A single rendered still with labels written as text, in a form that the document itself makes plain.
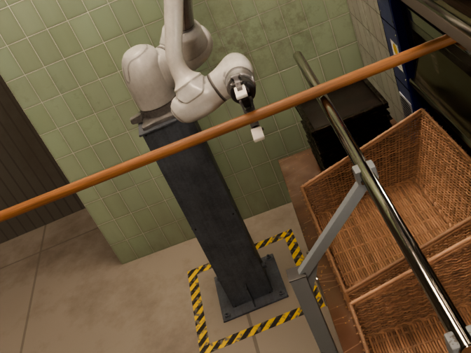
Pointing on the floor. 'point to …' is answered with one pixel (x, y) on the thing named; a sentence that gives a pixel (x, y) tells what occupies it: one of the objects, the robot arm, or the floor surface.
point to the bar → (457, 330)
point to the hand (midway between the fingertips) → (250, 117)
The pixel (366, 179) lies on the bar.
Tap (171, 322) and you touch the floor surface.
